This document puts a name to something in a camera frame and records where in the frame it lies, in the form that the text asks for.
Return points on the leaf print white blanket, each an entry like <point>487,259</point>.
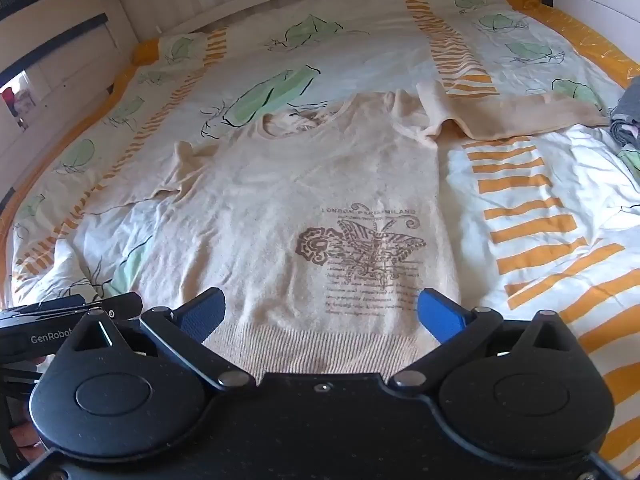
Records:
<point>350,60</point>

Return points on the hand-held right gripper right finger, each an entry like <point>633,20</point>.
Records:
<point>440,315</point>

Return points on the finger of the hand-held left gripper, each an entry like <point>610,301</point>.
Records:
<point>125,305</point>
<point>40,306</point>

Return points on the red object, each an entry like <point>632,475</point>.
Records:
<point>10,97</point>

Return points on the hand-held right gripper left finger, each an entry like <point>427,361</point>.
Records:
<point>205,312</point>

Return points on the orange bed sheet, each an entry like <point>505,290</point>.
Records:
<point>590,35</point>

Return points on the cream butterfly print sweater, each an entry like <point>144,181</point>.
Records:
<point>325,185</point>

